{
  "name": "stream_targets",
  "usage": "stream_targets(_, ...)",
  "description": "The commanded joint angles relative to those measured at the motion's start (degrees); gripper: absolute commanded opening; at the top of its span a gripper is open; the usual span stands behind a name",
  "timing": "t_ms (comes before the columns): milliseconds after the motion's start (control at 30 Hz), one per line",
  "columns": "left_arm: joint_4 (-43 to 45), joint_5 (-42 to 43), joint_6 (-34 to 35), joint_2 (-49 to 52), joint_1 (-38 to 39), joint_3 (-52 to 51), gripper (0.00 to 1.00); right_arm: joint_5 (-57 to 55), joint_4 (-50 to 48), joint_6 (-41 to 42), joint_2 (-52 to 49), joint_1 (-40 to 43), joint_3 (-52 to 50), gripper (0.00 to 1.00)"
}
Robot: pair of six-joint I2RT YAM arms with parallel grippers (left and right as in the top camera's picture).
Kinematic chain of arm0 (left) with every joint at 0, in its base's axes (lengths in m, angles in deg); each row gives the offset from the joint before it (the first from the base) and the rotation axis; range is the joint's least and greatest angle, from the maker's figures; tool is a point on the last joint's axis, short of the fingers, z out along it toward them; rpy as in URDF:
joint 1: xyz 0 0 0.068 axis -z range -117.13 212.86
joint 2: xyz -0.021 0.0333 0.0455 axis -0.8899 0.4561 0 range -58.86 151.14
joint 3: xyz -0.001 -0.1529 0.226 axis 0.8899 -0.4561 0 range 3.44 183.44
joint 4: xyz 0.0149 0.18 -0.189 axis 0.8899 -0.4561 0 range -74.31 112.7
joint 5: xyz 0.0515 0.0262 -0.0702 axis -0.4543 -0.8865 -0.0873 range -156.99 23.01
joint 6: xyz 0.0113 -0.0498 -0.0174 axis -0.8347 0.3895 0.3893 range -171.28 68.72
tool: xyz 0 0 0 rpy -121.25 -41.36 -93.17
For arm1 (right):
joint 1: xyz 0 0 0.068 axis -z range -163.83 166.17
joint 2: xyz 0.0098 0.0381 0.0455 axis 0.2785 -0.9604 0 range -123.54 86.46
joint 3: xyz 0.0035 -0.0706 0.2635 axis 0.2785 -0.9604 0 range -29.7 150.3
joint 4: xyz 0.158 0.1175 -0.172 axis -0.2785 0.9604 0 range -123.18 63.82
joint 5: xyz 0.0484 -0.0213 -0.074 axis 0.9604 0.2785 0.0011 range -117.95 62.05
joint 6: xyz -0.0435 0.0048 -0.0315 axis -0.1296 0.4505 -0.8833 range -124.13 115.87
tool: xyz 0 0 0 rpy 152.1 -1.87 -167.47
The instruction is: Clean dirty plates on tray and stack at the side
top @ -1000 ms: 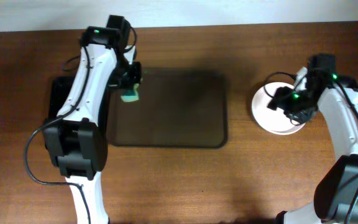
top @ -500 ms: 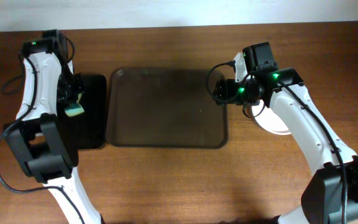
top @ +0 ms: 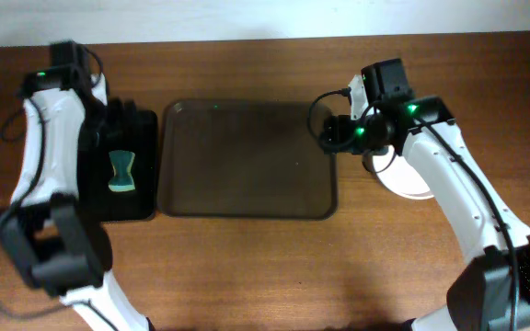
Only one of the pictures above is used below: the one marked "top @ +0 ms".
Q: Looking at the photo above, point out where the white plate back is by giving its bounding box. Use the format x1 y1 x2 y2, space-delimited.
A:
371 147 433 200

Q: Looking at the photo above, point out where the green yellow sponge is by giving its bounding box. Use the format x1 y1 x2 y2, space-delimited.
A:
108 150 135 193

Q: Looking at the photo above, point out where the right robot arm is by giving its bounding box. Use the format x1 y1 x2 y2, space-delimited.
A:
317 97 530 331

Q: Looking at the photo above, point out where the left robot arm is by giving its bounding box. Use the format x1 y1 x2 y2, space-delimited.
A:
0 64 153 330

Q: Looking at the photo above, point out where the black plastic tray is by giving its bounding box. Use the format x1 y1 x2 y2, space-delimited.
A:
77 102 158 222

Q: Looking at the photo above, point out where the brown plastic tray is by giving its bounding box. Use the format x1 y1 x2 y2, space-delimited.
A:
156 99 338 221

